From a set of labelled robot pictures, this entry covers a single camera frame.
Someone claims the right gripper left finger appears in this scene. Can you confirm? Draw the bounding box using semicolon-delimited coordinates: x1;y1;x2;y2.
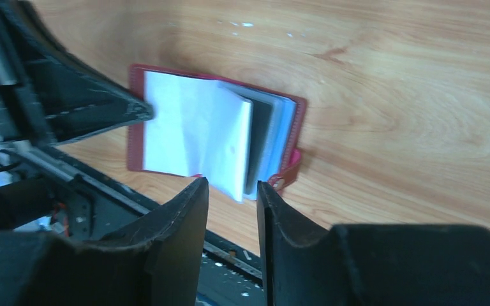
0;178;209;305

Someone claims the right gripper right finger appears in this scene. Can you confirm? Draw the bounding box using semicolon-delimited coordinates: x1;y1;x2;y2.
256;182;490;305

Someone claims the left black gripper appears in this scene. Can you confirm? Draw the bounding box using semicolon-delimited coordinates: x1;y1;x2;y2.
0;1;154;146

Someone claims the red leather card holder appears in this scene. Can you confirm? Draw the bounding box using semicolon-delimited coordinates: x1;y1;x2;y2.
127;64;308;202

